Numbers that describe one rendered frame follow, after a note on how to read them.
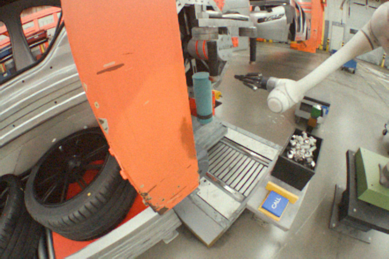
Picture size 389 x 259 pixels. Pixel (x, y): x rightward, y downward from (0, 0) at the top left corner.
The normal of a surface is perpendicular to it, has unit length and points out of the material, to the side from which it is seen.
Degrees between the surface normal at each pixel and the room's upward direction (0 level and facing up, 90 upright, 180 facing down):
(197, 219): 0
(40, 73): 90
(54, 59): 90
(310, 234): 0
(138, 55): 90
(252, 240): 0
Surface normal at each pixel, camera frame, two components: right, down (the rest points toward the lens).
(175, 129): 0.68, 0.32
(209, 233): -0.11, -0.85
